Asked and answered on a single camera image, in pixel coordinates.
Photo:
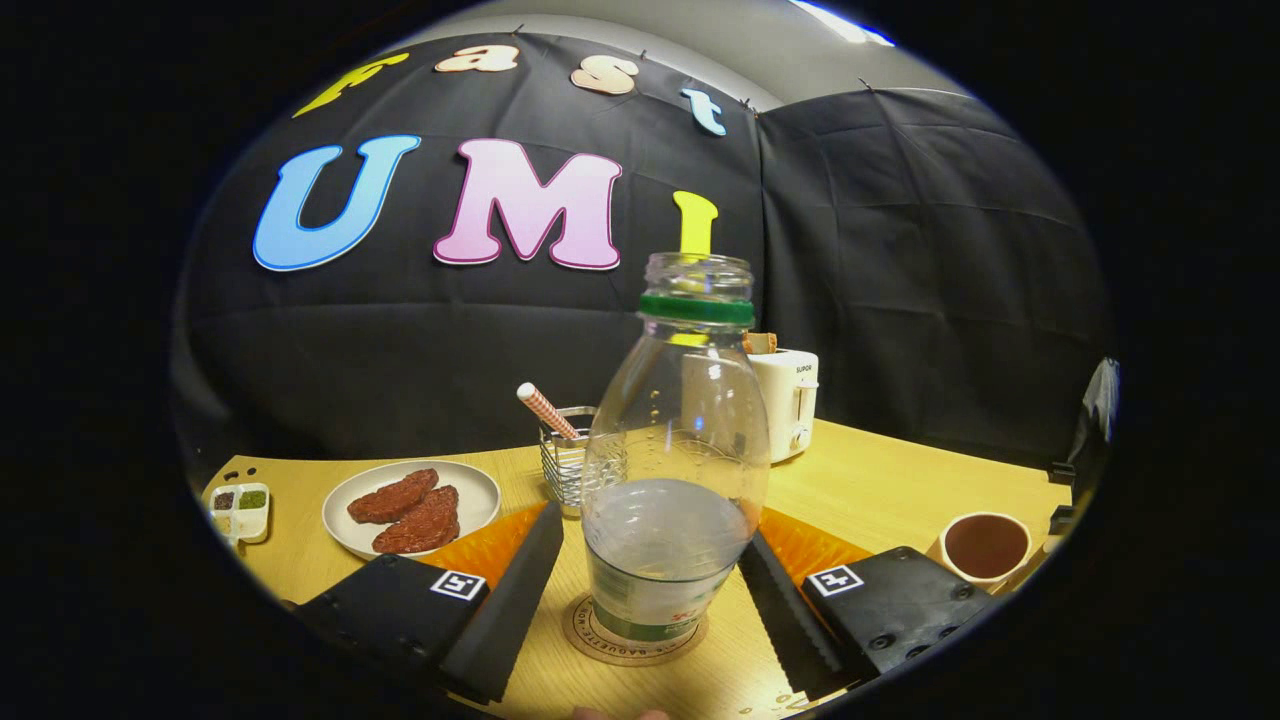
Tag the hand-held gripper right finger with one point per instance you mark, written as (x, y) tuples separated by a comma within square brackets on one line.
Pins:
[(790, 620)]

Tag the round wooden coaster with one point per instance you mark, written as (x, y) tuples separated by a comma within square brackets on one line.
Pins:
[(585, 635)]

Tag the clear plastic juice bottle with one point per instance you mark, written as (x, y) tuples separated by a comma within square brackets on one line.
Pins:
[(670, 540)]

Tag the red meat piece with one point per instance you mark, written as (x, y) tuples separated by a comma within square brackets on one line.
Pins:
[(392, 497), (420, 522)]

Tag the toast slice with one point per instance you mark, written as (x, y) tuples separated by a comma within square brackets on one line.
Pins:
[(762, 343)]

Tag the wooden table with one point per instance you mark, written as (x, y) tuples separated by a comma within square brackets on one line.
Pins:
[(880, 490)]

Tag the striped paper straw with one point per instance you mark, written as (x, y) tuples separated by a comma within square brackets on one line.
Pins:
[(545, 408)]

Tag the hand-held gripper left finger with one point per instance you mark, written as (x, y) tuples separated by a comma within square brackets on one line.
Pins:
[(515, 610)]

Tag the white round plate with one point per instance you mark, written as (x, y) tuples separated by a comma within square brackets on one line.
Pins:
[(480, 495)]

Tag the black backdrop cloth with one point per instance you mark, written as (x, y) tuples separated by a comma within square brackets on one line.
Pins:
[(900, 260)]

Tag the white seasoning dish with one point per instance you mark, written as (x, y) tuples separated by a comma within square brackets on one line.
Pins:
[(240, 512)]

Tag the cream toaster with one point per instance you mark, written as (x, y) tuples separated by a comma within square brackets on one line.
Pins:
[(792, 400)]

